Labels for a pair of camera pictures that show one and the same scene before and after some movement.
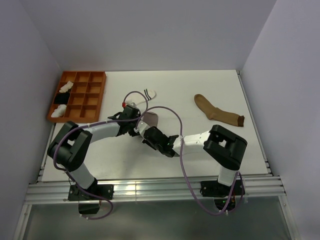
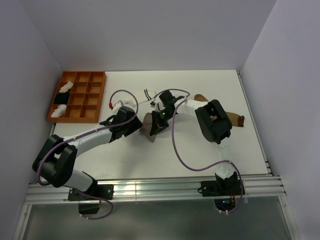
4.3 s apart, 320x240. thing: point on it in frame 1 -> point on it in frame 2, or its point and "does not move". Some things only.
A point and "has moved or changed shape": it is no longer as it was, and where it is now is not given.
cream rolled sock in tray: x=65 y=88 does not move
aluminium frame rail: x=48 y=194 does not move
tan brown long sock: x=216 y=113 has moved or changed shape
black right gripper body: x=159 y=149 -> x=162 y=118
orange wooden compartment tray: x=85 y=97 does not move
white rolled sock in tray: x=59 y=112 does not move
